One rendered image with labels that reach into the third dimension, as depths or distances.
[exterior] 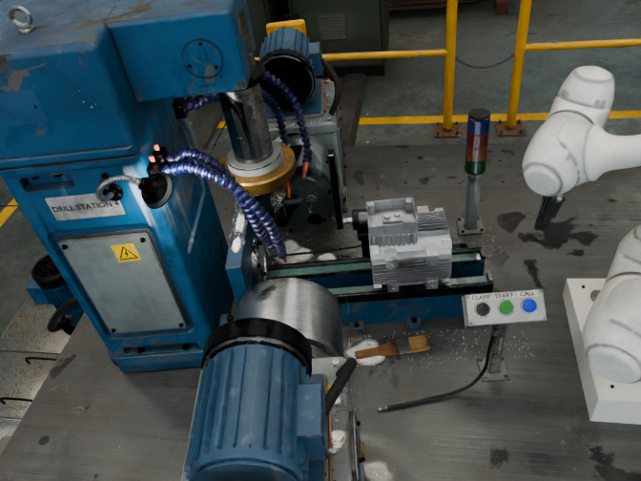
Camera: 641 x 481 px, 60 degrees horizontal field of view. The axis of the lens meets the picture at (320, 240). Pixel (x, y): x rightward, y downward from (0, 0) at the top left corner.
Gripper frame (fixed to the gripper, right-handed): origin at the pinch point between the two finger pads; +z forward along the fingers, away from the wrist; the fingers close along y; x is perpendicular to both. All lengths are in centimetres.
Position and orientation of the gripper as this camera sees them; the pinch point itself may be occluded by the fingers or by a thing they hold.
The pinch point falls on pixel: (544, 219)
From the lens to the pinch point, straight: 149.0
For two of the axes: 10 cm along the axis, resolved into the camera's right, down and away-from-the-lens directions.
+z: 0.7, 6.5, 7.6
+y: 1.9, -7.5, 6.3
